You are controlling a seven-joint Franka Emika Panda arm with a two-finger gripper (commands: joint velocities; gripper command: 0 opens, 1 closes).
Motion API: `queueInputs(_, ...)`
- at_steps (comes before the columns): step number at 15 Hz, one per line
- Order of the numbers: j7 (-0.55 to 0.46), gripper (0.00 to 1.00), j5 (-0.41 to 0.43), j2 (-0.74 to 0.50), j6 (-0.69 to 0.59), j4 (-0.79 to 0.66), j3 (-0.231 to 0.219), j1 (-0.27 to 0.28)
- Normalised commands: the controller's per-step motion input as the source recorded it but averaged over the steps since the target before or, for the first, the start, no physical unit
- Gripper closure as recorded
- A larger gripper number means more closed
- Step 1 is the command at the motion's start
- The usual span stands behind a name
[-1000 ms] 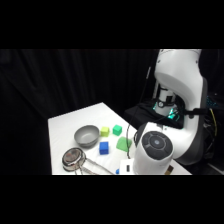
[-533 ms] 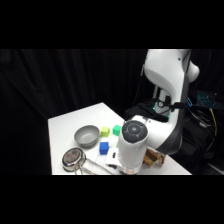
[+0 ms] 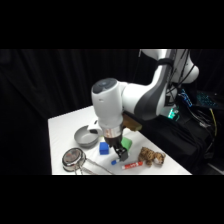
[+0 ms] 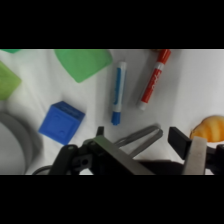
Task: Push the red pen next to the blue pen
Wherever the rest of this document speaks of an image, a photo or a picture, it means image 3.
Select red pen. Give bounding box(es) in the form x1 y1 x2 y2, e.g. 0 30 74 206
121 161 144 171

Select black curtain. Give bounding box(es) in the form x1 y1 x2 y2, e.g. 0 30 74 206
0 49 224 176

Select spotted leopard plush toy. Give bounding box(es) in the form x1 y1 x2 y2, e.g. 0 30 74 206
137 146 167 168

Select metal tongs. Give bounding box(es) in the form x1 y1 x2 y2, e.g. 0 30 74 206
74 157 115 176

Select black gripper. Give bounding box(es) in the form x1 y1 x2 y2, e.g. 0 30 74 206
104 134 130 163

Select black robot stand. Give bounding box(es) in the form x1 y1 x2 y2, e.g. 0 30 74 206
133 99 224 176

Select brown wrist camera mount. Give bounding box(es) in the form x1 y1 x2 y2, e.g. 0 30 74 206
121 111 143 132

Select blue cable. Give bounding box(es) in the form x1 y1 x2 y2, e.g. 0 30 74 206
177 87 193 108

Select yellow cable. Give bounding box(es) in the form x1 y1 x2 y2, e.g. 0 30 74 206
209 107 219 138

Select blue cube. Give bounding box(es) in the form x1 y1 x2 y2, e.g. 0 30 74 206
98 141 111 156

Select metal strainer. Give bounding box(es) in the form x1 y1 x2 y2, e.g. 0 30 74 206
61 147 88 173

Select teal backlit keyboard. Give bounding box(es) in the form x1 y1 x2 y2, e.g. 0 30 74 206
195 91 219 108

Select grey round bowl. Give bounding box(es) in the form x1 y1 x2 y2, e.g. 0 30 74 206
73 124 104 149

